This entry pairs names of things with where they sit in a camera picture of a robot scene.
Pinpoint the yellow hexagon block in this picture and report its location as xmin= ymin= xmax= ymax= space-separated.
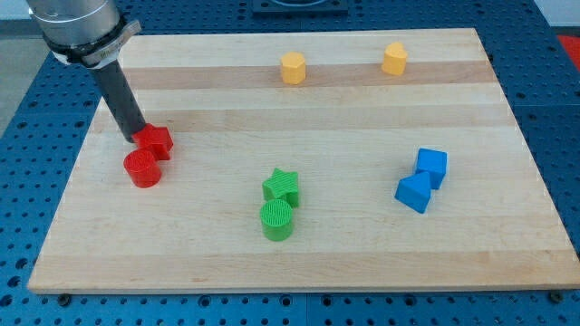
xmin=280 ymin=52 xmax=306 ymax=85

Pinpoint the blue cube block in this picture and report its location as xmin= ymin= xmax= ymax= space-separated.
xmin=414 ymin=148 xmax=448 ymax=189

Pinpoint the green star block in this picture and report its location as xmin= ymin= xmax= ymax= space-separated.
xmin=262 ymin=168 xmax=300 ymax=208

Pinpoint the wooden board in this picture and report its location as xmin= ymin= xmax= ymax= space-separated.
xmin=28 ymin=28 xmax=579 ymax=294

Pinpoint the blue triangle block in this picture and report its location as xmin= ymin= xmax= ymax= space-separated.
xmin=394 ymin=172 xmax=431 ymax=214

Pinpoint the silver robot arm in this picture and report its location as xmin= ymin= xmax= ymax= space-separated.
xmin=27 ymin=0 xmax=141 ymax=70

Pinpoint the red cylinder block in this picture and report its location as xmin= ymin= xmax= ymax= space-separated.
xmin=123 ymin=149 xmax=162 ymax=188

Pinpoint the black cylindrical pointer rod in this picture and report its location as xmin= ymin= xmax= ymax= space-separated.
xmin=92 ymin=60 xmax=146 ymax=143

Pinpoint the yellow heart block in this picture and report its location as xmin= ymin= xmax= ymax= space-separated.
xmin=382 ymin=42 xmax=408 ymax=76

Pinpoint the red pentagon block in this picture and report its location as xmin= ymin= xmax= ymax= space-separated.
xmin=132 ymin=123 xmax=173 ymax=160

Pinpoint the green cylinder block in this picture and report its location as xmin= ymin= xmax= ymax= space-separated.
xmin=259 ymin=199 xmax=294 ymax=242

